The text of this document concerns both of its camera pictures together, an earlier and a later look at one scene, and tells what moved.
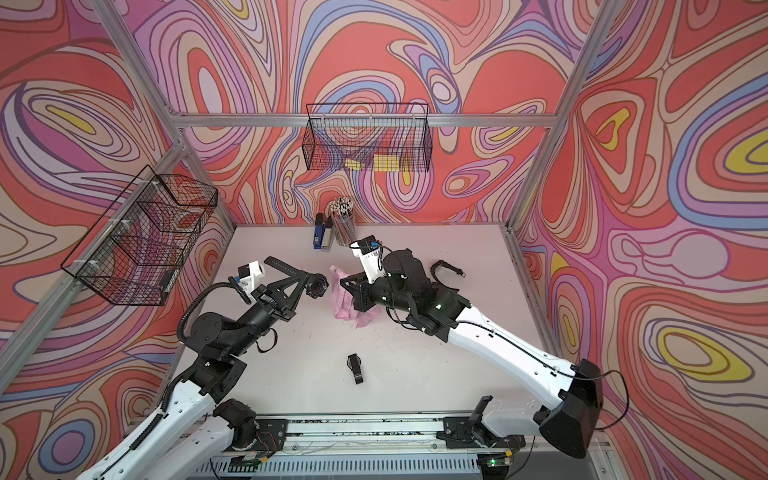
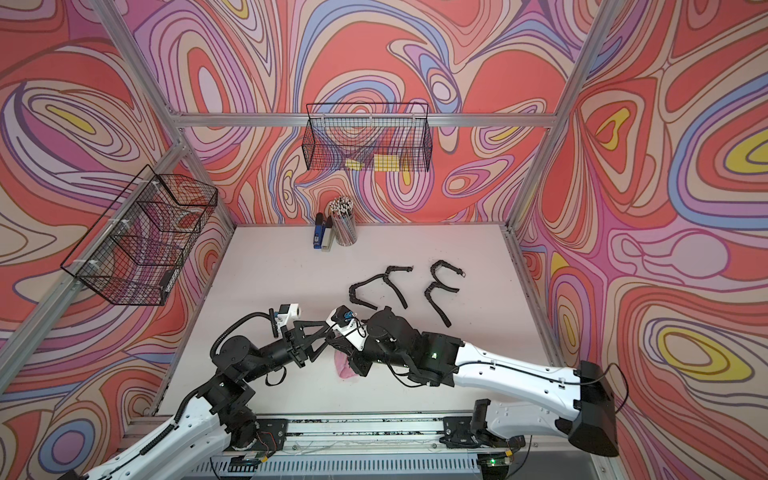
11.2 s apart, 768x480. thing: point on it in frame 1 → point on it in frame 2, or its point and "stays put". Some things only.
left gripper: x=270 y=297 → x=299 y=348
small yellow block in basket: x=353 y=164 stays put
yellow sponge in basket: x=386 y=162 stays put
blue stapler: x=319 y=225 stays put
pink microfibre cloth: x=343 y=303 → x=343 y=366
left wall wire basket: x=135 y=251 stays put
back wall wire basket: x=390 y=137 stays put
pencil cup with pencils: x=341 y=214 stays put
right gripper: x=360 y=291 → x=361 y=365
